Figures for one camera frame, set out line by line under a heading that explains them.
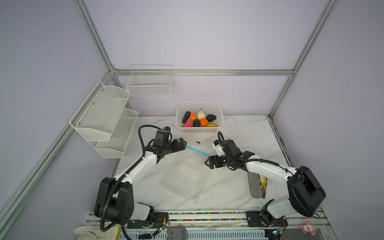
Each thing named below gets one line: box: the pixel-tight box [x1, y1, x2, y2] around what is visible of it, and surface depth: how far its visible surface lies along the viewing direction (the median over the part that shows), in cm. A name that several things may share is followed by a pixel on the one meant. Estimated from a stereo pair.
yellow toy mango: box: [206, 123, 219, 127], surface depth 111 cm
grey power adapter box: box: [167, 225, 188, 240], surface depth 71 cm
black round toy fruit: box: [193, 119, 201, 127], surface depth 113 cm
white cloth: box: [74, 224, 121, 240], surface depth 70 cm
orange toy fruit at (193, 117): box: [189, 114, 198, 121], surface depth 117 cm
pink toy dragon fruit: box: [184, 121, 194, 127], surface depth 110 cm
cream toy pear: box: [197, 108, 205, 121], surface depth 117 cm
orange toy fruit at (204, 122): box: [200, 118, 209, 127], surface depth 113 cm
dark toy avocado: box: [206, 114, 217, 122], surface depth 117 cm
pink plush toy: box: [300, 220, 317, 236], surface depth 71 cm
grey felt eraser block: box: [247, 171, 262, 199], surface depth 83 cm
